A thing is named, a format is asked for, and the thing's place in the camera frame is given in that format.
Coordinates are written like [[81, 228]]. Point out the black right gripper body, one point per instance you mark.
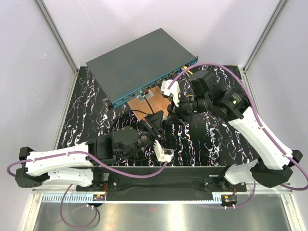
[[185, 109]]

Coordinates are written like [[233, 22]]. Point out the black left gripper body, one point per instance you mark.
[[152, 131]]

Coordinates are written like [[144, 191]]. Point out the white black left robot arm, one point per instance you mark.
[[73, 164]]

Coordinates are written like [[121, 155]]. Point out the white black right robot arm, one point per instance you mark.
[[272, 168]]

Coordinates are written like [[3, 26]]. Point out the wooden board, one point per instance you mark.
[[157, 103]]

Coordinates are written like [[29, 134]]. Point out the left orange connector block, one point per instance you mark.
[[99, 197]]

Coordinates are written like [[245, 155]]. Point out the orange connector block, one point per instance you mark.
[[229, 198], [99, 197]]

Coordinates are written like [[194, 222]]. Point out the right orange connector block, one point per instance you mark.
[[229, 198]]

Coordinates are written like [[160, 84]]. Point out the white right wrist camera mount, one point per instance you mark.
[[171, 90]]

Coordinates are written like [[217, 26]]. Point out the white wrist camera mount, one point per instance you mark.
[[171, 90], [163, 154]]

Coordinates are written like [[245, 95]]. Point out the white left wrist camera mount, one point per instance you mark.
[[163, 154]]

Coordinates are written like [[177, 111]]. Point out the dark grey network switch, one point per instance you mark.
[[133, 68]]

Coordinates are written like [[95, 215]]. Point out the aluminium frame rail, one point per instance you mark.
[[145, 196]]

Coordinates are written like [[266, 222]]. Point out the right aluminium frame post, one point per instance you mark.
[[265, 33]]

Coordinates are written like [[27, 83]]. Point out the aluminium frame post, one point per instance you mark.
[[56, 34], [265, 33]]

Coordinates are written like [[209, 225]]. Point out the left aluminium frame post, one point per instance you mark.
[[56, 34]]

